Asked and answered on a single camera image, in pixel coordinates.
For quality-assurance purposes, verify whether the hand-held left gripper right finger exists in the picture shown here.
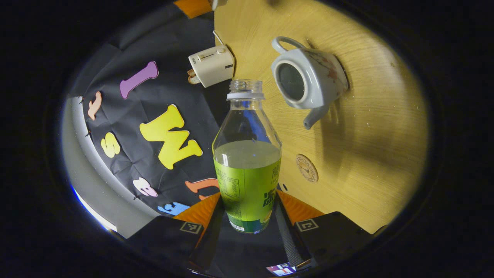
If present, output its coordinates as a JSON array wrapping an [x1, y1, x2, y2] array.
[[275, 189, 375, 268]]

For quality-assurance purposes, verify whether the black backdrop cloth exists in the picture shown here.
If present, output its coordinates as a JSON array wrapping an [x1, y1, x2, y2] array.
[[71, 8, 236, 240]]

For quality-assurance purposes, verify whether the green label water bottle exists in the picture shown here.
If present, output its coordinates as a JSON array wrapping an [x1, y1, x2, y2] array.
[[211, 79, 283, 234]]

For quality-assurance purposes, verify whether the round wooden coaster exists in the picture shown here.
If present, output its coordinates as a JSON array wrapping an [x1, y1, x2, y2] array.
[[296, 154, 319, 183]]

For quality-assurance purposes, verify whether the computer monitor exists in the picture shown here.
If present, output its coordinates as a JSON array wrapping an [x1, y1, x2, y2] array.
[[266, 263, 298, 276]]

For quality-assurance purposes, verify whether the white teacup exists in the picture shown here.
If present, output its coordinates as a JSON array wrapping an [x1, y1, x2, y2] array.
[[271, 36, 349, 130]]

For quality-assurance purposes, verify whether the white toaster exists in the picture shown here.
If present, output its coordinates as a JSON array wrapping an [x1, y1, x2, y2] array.
[[188, 44, 235, 88]]

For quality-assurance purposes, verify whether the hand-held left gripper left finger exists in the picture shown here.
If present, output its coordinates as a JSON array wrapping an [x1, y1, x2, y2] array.
[[125, 192, 223, 271]]

